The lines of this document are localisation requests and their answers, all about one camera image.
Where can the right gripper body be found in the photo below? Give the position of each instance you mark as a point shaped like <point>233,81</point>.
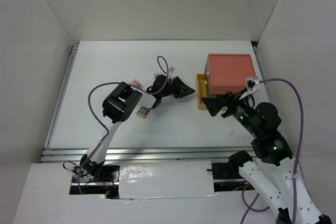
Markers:
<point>241,110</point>

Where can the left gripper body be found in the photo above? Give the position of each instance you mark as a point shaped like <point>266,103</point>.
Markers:
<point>168,90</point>

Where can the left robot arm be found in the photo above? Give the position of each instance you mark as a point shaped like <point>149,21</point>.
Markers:
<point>117,107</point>

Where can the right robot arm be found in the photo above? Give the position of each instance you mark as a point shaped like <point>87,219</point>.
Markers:
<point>287,198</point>

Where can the coral drawer cabinet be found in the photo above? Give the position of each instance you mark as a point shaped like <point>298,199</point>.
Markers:
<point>228,71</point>

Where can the pink eyeshadow palette clear case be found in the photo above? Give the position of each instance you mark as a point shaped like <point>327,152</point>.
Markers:
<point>157,74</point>

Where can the brown eyeshadow palette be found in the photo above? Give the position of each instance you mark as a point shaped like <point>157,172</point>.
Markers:
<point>143,112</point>

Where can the white cover plate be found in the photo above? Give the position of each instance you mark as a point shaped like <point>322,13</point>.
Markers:
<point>161,180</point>

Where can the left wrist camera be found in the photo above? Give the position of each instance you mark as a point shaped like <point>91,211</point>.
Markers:
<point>171,72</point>

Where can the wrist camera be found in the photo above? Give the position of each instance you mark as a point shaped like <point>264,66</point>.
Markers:
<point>252,86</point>
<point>171,72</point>

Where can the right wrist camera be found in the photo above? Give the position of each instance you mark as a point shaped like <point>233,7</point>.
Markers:
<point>252,86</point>

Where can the aluminium right rail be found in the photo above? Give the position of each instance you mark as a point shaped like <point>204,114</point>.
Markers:
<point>254,46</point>

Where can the aluminium rail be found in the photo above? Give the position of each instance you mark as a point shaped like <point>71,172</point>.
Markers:
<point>117,155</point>
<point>70,63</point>
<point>254,46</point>

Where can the aluminium front rail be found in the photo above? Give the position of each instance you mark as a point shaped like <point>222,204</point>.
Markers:
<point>117,155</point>

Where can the aluminium left rail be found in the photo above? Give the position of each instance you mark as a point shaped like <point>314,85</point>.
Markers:
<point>70,63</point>

